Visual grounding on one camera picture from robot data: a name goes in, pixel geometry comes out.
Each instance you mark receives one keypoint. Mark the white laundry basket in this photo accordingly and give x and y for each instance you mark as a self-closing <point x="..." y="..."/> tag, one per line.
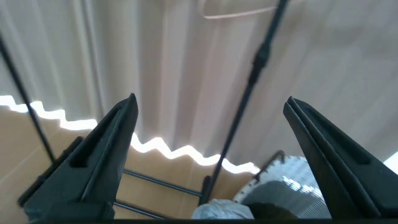
<point x="295" y="171"/>

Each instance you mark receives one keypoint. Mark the pink clothes hanger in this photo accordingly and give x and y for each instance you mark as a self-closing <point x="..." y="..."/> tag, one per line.
<point x="236" y="14"/>

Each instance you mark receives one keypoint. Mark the black clothes rack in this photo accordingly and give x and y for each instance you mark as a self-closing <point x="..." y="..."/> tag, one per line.
<point x="259" y="59"/>

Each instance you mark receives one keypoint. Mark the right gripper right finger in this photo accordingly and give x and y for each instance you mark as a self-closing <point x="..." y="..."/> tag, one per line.
<point x="342" y="171"/>

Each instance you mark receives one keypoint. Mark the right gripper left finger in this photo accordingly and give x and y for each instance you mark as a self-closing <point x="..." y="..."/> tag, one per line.
<point x="102" y="161"/>

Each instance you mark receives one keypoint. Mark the beige curtain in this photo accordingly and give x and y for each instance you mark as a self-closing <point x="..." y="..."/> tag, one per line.
<point x="186" y="77"/>

